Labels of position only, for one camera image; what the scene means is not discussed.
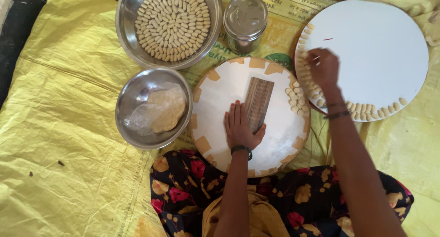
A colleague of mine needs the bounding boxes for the yellow printed plastic sheet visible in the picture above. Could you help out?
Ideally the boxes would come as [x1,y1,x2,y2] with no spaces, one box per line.
[0,0,440,237]

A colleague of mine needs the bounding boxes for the mustard yellow garment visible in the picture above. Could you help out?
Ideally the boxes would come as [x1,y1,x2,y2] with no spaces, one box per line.
[202,192,291,237]

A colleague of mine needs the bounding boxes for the steel canister with lid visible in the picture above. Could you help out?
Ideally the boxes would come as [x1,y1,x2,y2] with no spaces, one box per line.
[223,0,269,55]

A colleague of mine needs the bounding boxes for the black wrist bangle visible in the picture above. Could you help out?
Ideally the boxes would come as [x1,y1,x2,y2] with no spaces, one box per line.
[231,145,253,161]

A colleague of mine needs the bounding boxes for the curved row of dough shells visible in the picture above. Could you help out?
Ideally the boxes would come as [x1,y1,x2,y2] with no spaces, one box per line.
[297,23,408,123]

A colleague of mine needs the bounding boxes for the tan dough lump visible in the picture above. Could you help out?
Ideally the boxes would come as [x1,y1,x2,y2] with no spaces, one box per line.
[146,87,187,134]

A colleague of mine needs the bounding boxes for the small steel bowl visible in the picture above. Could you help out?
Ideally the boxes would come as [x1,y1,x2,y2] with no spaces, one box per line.
[115,67,194,150]

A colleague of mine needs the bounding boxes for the ridged wooden board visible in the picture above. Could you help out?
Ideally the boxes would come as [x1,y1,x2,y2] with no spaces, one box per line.
[244,77,275,134]

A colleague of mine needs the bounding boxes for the black floor mat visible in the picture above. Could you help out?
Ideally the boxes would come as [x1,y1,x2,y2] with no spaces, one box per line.
[0,0,51,107]

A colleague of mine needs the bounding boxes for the black floral garment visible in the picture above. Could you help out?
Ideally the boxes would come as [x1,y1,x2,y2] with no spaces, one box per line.
[150,149,415,237]

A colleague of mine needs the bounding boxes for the person's right hand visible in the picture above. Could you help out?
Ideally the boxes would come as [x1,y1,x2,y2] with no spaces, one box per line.
[304,48,341,91]

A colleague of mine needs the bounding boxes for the large clean round white board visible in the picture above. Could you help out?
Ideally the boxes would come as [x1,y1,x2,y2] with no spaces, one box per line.
[294,0,429,123]

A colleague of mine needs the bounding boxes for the dough shells arranged in circles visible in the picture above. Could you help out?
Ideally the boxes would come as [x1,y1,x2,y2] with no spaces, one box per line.
[135,0,211,62]

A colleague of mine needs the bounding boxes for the clear plastic wrap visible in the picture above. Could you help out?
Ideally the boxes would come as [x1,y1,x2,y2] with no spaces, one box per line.
[124,82,187,136]

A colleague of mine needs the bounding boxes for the large steel bowl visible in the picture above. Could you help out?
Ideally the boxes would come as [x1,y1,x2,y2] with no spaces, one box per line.
[115,0,223,70]

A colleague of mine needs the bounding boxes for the small heap of dough shells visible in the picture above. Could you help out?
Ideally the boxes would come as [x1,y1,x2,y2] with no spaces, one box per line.
[285,80,311,116]

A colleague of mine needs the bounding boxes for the worn round white board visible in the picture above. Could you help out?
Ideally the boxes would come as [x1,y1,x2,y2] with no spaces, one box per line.
[189,57,311,178]

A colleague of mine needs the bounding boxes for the person's left hand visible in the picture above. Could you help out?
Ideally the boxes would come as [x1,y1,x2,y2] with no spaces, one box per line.
[223,100,267,152]

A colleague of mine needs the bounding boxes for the dark bead bracelet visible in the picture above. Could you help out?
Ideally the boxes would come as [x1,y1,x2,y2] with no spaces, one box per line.
[323,110,351,121]

